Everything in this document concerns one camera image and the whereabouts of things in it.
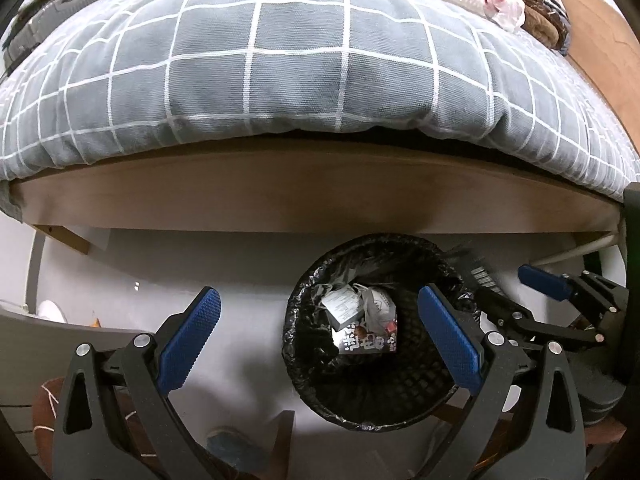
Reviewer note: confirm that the dark brown snack box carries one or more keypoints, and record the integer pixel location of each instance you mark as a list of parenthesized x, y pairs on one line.
[(365, 342)]

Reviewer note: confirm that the black mesh trash bin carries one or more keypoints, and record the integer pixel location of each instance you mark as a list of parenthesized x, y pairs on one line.
[(360, 390)]

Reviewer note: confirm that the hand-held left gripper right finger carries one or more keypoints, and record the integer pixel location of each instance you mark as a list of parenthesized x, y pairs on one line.
[(450, 340)]

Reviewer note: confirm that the white round object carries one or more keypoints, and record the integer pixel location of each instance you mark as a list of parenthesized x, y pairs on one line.
[(52, 310)]

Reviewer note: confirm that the brown patterned cushion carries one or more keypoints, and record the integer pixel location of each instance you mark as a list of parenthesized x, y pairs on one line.
[(45, 410)]

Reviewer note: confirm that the white cardboard box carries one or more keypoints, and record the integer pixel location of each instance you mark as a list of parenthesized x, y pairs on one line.
[(342, 307)]

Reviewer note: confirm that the white face mask bag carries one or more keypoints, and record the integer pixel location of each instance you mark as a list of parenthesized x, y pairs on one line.
[(380, 307)]

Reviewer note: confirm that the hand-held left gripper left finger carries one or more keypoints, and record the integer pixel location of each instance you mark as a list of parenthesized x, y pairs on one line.
[(190, 340)]

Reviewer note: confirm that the wooden bed frame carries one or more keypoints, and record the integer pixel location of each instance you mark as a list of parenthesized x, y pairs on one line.
[(300, 195)]

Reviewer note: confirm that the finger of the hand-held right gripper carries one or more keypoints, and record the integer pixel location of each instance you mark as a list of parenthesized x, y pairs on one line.
[(515, 315), (545, 282)]

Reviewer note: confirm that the grey checked bed sheet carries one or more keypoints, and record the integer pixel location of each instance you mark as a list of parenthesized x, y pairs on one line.
[(300, 60)]

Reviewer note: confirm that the brown fleece blanket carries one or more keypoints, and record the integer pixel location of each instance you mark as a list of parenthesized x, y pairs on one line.
[(540, 25)]

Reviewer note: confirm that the grey suitcase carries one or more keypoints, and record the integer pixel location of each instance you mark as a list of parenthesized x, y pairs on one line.
[(60, 5)]

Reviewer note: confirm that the clear plastic bag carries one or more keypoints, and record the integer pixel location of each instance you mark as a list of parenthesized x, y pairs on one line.
[(505, 7)]

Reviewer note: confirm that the white pole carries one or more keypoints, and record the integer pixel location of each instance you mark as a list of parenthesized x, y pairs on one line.
[(575, 250)]

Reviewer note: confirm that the black sachet packet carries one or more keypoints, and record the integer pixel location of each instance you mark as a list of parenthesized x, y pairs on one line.
[(482, 272)]

